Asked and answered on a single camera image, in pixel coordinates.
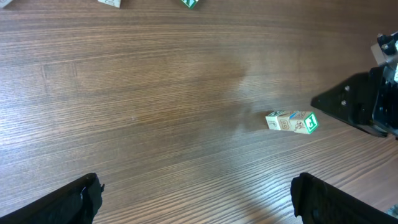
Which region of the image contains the plain block beside yellow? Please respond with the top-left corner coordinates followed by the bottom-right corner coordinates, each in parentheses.
top-left (98, 0), bottom-right (121, 8)

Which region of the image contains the blue X wooden block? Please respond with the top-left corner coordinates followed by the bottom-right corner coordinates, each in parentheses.
top-left (276, 111), bottom-right (298, 131)

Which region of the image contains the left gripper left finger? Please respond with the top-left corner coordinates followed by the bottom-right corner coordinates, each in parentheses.
top-left (1, 173), bottom-right (104, 224)

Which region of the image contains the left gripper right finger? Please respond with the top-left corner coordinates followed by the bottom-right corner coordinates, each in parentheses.
top-left (290, 172), bottom-right (397, 224)

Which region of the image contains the yellow top wooden block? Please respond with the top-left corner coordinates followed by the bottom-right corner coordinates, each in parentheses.
top-left (0, 0), bottom-right (13, 8)

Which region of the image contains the green A wooden block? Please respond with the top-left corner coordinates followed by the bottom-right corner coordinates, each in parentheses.
top-left (181, 0), bottom-right (198, 9)

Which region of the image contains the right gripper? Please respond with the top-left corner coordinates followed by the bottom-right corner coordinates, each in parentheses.
top-left (310, 32), bottom-right (397, 138)

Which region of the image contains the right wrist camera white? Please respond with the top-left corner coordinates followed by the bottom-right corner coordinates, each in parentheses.
top-left (371, 44), bottom-right (397, 66)

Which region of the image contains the red-edged plain wooden block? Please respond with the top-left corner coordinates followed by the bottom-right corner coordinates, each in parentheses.
top-left (265, 110), bottom-right (284, 131)

